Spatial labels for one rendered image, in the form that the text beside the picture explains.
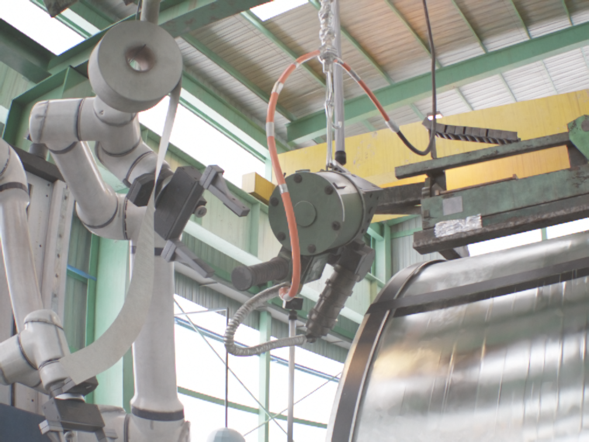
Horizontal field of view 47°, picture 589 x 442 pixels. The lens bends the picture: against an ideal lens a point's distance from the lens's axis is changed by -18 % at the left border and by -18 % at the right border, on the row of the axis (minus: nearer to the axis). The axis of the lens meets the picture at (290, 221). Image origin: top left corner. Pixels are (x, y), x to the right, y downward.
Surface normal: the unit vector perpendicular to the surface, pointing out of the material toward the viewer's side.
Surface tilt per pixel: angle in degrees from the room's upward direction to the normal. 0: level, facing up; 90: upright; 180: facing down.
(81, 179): 153
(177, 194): 115
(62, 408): 66
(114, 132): 165
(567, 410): 77
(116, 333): 82
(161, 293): 109
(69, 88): 90
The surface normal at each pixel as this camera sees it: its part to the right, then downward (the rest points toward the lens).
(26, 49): 0.86, -0.18
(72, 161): 0.43, 0.86
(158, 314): 0.42, 0.01
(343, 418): -0.48, -0.60
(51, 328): 0.51, -0.59
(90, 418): 0.77, -0.55
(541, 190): -0.51, -0.34
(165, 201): -0.46, 0.08
